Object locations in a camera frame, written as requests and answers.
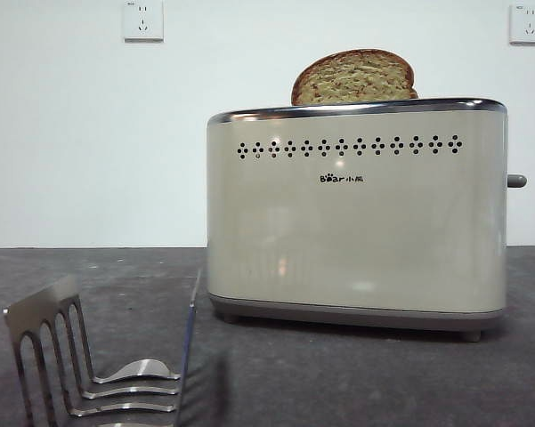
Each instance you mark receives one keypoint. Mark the brown toasted bread slice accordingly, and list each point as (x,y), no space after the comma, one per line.
(356,82)

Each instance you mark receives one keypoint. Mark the grey toaster lever knob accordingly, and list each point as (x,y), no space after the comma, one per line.
(517,180)

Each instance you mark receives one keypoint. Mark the cream white two-slot toaster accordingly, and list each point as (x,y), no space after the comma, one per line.
(360,231)

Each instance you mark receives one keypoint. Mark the silver metal toast rack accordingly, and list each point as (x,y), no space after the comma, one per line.
(31,311)

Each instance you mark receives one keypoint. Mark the white wall power socket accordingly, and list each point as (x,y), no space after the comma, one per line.
(143,22)
(528,26)

